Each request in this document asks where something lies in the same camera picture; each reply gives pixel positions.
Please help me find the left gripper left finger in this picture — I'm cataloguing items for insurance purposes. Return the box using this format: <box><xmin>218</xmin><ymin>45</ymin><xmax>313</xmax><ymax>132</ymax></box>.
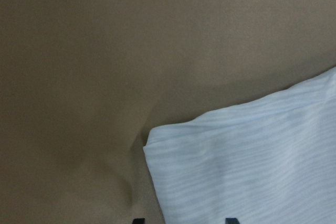
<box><xmin>132</xmin><ymin>218</ymin><xmax>145</xmax><ymax>224</ymax></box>

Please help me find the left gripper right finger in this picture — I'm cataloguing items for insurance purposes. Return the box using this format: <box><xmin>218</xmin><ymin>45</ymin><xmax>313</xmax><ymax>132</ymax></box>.
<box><xmin>225</xmin><ymin>218</ymin><xmax>239</xmax><ymax>224</ymax></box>

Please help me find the light blue button-up shirt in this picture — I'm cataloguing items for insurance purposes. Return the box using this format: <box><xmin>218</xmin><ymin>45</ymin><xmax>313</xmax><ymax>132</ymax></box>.
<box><xmin>143</xmin><ymin>69</ymin><xmax>335</xmax><ymax>223</ymax></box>

